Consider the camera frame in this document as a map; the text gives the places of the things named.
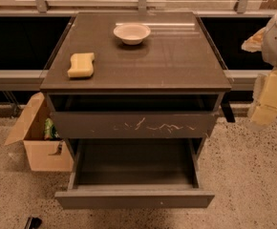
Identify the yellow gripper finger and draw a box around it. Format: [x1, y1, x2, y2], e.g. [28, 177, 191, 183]
[241, 28, 266, 52]

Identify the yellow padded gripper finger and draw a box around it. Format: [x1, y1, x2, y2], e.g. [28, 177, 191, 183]
[247, 68, 277, 129]

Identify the grey drawer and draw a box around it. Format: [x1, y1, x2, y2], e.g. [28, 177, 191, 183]
[51, 112, 217, 138]
[55, 138, 214, 209]

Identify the dark grey drawer cabinet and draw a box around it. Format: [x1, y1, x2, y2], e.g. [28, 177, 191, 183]
[41, 12, 231, 152]

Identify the white ceramic bowl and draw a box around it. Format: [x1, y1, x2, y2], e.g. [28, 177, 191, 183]
[114, 23, 151, 45]

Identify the yellow sponge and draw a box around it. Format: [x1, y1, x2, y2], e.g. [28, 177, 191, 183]
[68, 52, 95, 78]

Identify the green snack bag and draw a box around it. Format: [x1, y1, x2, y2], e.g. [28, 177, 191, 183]
[44, 118, 59, 140]

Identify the metal window railing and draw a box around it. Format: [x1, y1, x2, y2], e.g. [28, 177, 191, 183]
[0, 0, 277, 93]

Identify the open cardboard box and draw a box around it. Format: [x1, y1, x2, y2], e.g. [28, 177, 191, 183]
[5, 93, 74, 172]

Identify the black object on floor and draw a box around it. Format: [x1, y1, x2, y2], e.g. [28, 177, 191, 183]
[24, 217, 42, 229]

